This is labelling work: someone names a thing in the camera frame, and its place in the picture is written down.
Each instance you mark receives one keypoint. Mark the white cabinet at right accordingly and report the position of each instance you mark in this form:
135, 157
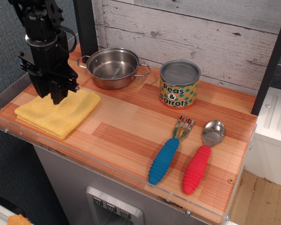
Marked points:
263, 157

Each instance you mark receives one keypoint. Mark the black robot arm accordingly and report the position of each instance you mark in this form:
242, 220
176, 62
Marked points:
42, 22

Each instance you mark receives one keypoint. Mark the black vertical post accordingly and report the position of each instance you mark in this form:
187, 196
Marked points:
266, 81
86, 26

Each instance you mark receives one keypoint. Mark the grey toy fridge cabinet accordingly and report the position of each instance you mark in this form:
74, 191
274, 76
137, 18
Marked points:
70, 181

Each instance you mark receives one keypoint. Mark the red handled spoon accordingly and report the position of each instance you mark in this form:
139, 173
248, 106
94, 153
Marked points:
212, 134

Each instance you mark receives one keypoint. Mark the yellow towel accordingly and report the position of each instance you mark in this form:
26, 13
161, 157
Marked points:
58, 120

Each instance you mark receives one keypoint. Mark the black vertical post right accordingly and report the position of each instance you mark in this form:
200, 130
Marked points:
266, 81

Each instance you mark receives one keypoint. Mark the peas and carrots can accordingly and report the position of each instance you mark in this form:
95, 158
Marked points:
179, 81

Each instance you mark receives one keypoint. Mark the black vertical post left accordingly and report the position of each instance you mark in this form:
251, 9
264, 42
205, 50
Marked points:
86, 26

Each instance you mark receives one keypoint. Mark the clear acrylic table guard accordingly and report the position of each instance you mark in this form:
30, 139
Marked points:
124, 133

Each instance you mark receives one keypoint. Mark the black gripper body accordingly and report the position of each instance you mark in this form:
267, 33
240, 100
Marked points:
50, 63

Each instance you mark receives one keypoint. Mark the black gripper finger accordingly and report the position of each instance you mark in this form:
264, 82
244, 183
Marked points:
58, 92
40, 84

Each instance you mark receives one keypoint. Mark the blue handled fork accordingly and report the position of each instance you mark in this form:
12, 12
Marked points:
165, 156

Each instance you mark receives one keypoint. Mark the small steel pot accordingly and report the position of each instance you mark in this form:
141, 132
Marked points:
112, 68

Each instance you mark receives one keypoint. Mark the orange object bottom left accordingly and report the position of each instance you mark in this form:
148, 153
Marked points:
18, 220

